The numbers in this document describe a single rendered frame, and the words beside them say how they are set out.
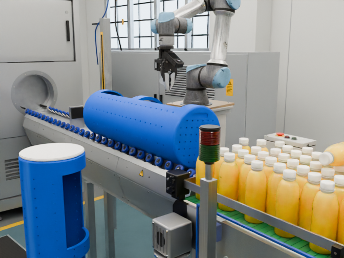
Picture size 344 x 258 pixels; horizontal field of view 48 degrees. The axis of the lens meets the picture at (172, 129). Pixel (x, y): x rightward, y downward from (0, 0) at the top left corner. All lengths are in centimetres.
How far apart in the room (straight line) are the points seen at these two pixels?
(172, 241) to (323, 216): 53
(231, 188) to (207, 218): 26
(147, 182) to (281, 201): 79
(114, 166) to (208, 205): 103
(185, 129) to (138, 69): 265
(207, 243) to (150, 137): 70
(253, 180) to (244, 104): 205
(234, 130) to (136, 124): 169
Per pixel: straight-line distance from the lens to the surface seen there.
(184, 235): 145
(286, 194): 125
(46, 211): 174
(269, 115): 366
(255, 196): 133
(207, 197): 116
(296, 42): 451
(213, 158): 112
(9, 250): 293
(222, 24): 216
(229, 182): 141
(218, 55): 213
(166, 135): 166
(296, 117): 454
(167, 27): 183
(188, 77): 221
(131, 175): 198
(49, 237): 179
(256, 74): 342
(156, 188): 181
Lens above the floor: 148
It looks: 12 degrees down
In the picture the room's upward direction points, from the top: straight up
